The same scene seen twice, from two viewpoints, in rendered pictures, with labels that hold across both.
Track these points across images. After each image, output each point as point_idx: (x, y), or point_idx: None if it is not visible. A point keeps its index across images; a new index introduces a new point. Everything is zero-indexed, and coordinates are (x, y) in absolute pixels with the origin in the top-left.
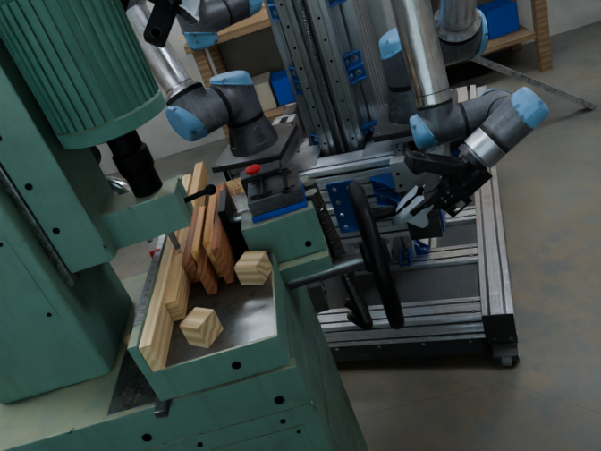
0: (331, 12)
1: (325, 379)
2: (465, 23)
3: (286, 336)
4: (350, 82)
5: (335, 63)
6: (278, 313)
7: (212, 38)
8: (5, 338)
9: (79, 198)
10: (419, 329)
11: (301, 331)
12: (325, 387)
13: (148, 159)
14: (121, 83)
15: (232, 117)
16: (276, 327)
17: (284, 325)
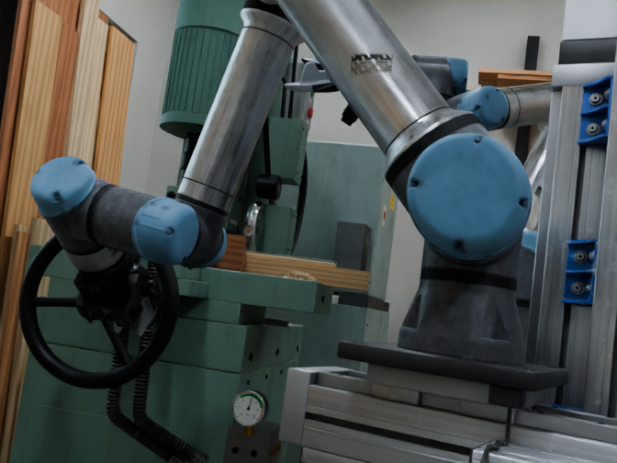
0: (586, 156)
1: (104, 430)
2: (374, 138)
3: (50, 272)
4: (563, 296)
5: (544, 242)
6: (58, 254)
7: None
8: None
9: (179, 172)
10: None
11: (104, 339)
12: (85, 413)
13: (184, 160)
14: (166, 94)
15: None
16: (39, 245)
17: (59, 270)
